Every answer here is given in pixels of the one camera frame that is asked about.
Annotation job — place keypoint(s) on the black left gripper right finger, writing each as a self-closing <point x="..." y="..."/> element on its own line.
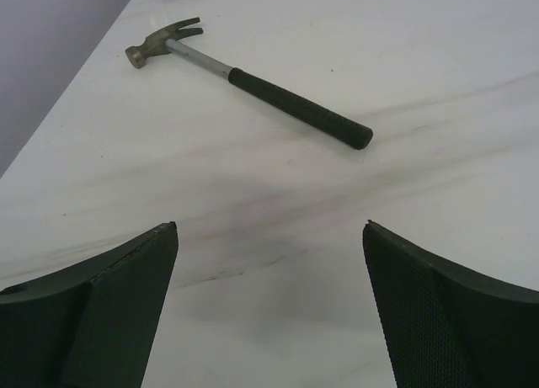
<point x="446" y="325"/>

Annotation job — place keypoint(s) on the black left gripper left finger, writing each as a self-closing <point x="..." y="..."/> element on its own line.
<point x="91" y="324"/>

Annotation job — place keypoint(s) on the claw hammer black handle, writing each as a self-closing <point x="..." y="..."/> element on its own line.
<point x="168" y="40"/>

